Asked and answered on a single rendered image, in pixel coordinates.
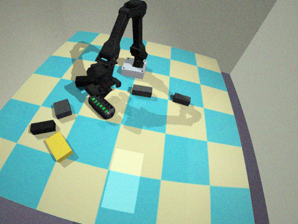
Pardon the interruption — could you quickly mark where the yellow rectangular block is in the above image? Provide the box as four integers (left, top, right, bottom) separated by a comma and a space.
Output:
46, 131, 74, 163

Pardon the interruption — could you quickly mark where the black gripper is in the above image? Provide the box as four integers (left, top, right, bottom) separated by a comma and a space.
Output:
85, 76, 121, 98

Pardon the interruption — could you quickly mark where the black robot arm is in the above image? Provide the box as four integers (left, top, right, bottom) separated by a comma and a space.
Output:
86, 0, 148, 82

